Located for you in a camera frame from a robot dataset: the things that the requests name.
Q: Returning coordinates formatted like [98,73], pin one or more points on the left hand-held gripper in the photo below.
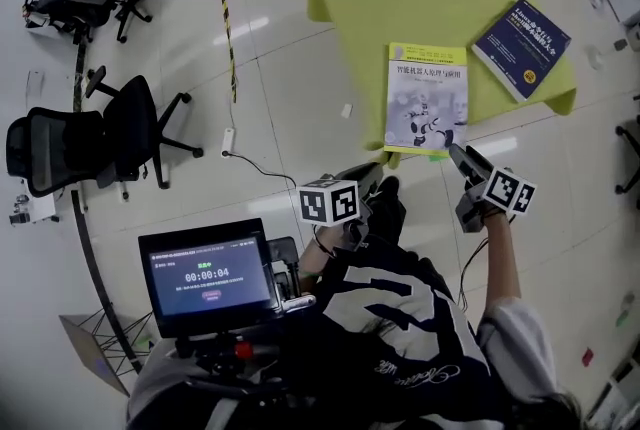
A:
[330,200]

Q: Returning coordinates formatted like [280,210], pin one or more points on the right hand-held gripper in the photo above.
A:
[505,193]

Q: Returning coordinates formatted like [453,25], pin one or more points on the yellow-green robot textbook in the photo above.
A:
[425,98]

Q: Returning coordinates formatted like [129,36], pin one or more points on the dark blue textbook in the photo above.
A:
[522,50]

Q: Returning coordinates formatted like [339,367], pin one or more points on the person's right forearm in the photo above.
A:
[500,268]

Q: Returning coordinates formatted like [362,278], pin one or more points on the person's left forearm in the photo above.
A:
[320,265]

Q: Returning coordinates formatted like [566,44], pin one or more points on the person's black trousers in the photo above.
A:
[387,213]

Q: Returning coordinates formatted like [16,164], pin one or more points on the small white floor item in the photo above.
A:
[346,111]

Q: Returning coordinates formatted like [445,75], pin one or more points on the black wrist band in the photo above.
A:
[322,248]

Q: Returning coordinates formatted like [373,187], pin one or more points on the white power strip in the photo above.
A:
[227,142]

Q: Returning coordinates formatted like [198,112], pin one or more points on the white plastic floor item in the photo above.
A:
[593,58]

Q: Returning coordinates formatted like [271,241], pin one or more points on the black and white shirt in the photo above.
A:
[400,343]

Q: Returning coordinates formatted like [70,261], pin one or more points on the black monitor screen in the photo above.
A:
[210,275]

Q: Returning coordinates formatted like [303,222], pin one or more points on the small grey floor item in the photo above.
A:
[620,44]

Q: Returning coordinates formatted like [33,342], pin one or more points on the yellow black hazard tape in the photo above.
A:
[227,28]

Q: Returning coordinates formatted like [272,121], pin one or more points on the green floor marker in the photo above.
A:
[623,317]

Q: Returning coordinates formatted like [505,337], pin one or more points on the pink floor marker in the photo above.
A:
[588,356]

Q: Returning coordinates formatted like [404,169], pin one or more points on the black mesh office chair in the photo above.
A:
[110,133]

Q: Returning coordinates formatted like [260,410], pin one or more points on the white device box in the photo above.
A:
[35,210]

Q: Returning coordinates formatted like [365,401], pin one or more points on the black chest camera rig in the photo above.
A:
[285,268]

